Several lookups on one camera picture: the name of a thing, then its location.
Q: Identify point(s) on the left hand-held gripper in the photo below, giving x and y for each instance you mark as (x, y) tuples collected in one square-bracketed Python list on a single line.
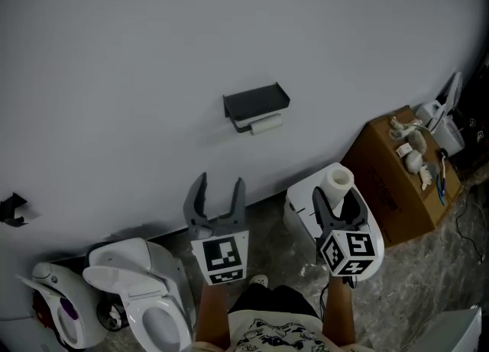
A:
[(223, 255)]

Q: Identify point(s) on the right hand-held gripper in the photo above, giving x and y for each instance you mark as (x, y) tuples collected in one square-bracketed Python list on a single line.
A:
[(351, 247)]

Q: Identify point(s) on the white toilet paper roll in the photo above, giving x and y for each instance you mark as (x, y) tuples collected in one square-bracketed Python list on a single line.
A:
[(336, 186)]

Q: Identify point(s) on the person's right forearm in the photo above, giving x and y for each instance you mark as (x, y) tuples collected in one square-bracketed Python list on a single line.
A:
[(339, 312)]

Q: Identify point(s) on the person's left forearm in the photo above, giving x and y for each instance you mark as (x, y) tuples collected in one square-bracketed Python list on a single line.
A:
[(212, 316)]

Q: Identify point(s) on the white rectangular smart toilet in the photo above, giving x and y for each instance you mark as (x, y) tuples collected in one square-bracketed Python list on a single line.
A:
[(300, 213)]

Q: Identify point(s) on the white round toilet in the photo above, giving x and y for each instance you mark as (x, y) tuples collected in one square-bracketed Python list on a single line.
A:
[(153, 293)]

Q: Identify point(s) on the white egg-shaped toilet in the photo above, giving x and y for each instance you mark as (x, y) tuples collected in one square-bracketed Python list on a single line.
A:
[(49, 278)]

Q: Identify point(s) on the brown cardboard box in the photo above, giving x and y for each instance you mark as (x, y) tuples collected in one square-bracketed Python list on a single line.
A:
[(397, 205)]

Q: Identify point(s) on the person's left white shoe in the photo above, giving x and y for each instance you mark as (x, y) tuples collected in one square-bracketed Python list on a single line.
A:
[(258, 281)]

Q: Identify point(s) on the small white paper tag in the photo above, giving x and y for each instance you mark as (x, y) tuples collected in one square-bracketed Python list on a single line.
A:
[(403, 150)]

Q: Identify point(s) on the white grey plush toy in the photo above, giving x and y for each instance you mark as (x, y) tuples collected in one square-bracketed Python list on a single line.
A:
[(414, 162)]

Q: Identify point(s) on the cream plush toy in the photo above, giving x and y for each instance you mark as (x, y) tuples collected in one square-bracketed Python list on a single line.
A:
[(428, 178)]

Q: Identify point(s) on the blue green tool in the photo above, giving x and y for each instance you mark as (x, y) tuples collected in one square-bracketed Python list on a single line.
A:
[(442, 190)]

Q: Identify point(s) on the grey furry plush toy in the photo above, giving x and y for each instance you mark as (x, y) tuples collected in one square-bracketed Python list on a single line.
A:
[(416, 140)]

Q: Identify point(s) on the person's black shorts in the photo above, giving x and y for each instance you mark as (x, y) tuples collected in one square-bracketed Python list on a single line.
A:
[(275, 301)]

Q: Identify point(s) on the person's printed white shirt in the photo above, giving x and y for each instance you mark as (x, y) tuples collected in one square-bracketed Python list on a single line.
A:
[(282, 333)]

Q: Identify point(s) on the small black waste bin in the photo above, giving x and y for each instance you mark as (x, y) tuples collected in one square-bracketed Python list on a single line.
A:
[(105, 316)]

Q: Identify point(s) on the purple cloth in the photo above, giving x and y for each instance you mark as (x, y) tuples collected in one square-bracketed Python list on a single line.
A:
[(70, 309)]

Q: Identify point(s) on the red device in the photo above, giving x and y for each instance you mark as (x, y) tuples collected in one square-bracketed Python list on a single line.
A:
[(41, 310)]

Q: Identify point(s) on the black wall-mounted roll holder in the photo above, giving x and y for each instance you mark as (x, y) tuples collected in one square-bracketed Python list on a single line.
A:
[(256, 100), (13, 209)]

